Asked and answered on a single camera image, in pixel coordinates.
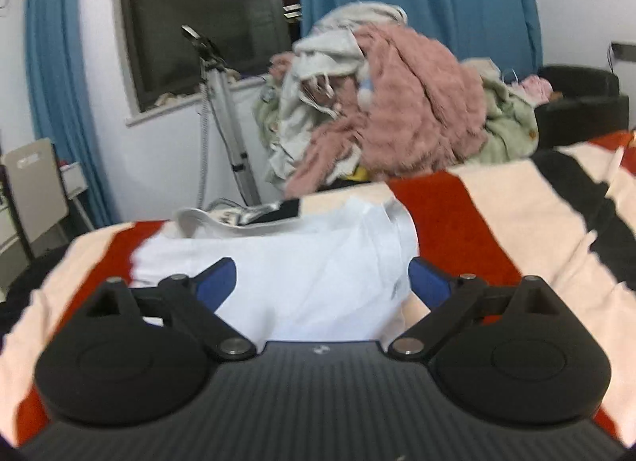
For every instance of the white t-shirt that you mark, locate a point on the white t-shirt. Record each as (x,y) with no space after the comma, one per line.
(308,267)

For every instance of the dark window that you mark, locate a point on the dark window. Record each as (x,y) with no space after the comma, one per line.
(198,19)

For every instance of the small pink garment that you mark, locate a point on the small pink garment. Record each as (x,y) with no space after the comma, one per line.
(534,87)

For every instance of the black armchair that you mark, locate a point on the black armchair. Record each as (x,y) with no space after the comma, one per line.
(581,118)

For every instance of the red black striped blanket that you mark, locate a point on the red black striped blanket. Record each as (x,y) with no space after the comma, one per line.
(497,222)

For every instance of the grey wall socket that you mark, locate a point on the grey wall socket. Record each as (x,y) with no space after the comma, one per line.
(625,52)

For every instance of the pink fluffy garment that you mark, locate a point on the pink fluffy garment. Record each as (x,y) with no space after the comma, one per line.
(412,108)

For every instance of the dark cloth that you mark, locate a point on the dark cloth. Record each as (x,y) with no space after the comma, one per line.
(20,287)

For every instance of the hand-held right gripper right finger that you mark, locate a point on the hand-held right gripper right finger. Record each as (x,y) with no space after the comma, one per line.
(428,284)

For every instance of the black garment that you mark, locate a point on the black garment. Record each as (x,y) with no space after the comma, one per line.
(278,212)

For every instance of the beige chair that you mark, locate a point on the beige chair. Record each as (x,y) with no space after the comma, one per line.
(35,183)

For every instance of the white side table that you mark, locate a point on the white side table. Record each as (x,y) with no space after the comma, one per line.
(73,180)

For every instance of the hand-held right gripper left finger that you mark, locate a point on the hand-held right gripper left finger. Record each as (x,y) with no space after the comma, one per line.
(216,284)

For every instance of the pale green garment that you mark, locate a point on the pale green garment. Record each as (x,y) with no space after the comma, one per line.
(507,133)

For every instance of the white crumpled garment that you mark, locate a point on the white crumpled garment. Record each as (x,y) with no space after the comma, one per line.
(323,51)

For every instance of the yellow cloth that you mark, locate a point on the yellow cloth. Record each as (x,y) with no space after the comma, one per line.
(358,174)

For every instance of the pale green printed cloth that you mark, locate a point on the pale green printed cloth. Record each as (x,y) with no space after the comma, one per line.
(266,118)

